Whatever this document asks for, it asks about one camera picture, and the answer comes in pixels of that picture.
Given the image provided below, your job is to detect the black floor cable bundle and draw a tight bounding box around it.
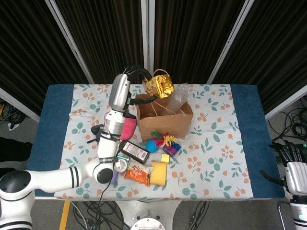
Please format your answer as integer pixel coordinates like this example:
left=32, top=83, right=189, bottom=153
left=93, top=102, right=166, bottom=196
left=184, top=200, right=216, bottom=230
left=71, top=200, right=130, bottom=230
left=267, top=95, right=307, bottom=142

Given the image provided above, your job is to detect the white screen frame post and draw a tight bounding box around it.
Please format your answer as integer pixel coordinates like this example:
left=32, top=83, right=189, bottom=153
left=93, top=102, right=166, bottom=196
left=206, top=0, right=256, bottom=84
left=0, top=87, right=41, bottom=122
left=44, top=0, right=94, bottom=84
left=141, top=0, right=155, bottom=84
left=265, top=90, right=307, bottom=120

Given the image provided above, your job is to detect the floral print tablecloth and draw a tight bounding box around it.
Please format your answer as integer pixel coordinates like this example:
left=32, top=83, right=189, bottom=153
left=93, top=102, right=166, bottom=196
left=54, top=83, right=253, bottom=201

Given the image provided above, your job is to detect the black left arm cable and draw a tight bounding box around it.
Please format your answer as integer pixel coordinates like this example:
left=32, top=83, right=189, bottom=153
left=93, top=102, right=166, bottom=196
left=95, top=183, right=110, bottom=230

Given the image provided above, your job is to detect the white robot torso base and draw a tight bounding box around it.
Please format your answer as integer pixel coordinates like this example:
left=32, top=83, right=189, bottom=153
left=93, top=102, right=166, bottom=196
left=112, top=200, right=183, bottom=230

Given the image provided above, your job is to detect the dark grey cloth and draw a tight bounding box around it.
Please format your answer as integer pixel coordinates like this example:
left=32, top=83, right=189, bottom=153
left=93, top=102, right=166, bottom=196
left=90, top=124, right=105, bottom=142

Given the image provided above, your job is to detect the gold foil biscuit pack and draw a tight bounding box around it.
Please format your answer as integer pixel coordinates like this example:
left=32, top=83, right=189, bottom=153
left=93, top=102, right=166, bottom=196
left=143, top=74, right=175, bottom=99

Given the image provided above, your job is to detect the brown medicine bottle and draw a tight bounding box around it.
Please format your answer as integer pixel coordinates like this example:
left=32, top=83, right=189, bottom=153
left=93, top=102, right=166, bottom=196
left=118, top=140, right=151, bottom=165

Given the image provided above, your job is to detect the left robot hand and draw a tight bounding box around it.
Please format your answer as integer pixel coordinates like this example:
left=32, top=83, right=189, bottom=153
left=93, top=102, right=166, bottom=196
left=108, top=66, right=156, bottom=112

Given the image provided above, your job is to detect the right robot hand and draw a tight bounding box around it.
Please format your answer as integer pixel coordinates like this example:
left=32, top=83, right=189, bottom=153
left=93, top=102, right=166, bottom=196
left=260, top=141, right=307, bottom=195

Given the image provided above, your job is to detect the colourful feather shuttlecock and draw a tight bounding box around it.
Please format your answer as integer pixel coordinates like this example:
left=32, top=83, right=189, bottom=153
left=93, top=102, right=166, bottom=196
left=150, top=130, right=177, bottom=148

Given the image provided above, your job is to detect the blue felt table cover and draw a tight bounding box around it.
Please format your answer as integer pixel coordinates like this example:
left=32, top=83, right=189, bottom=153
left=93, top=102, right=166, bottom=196
left=26, top=84, right=286, bottom=199

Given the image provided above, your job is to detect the orange snack packet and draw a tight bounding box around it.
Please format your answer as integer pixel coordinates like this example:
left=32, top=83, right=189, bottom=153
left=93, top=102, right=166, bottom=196
left=124, top=161, right=154, bottom=187

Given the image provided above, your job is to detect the blue rubber ball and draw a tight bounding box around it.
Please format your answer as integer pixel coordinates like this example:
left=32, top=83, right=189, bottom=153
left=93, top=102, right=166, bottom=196
left=145, top=139, right=159, bottom=153

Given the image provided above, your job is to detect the purple toy brick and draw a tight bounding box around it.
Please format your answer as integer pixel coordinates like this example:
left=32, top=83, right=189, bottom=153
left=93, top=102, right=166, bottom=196
left=163, top=145, right=179, bottom=156

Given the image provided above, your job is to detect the black screen panel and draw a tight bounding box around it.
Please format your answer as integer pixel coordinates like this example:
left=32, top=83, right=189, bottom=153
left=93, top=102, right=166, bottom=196
left=54, top=0, right=146, bottom=84
left=214, top=0, right=307, bottom=113
left=0, top=0, right=89, bottom=115
left=153, top=0, right=248, bottom=84

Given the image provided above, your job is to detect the pink microfiber cloth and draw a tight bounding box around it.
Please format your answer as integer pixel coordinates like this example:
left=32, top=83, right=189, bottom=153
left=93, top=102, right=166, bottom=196
left=119, top=112, right=138, bottom=141

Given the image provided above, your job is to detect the large yellow sponge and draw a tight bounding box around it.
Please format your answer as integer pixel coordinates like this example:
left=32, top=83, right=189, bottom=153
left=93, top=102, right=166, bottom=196
left=149, top=161, right=167, bottom=186

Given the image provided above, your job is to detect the transparent straw bundle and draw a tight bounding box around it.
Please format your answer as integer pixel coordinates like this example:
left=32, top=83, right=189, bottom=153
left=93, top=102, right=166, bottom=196
left=165, top=82, right=194, bottom=114

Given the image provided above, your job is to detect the brown paper shopping bag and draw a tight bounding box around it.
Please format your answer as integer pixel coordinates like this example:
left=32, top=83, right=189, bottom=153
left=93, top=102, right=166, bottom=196
left=135, top=69, right=194, bottom=142

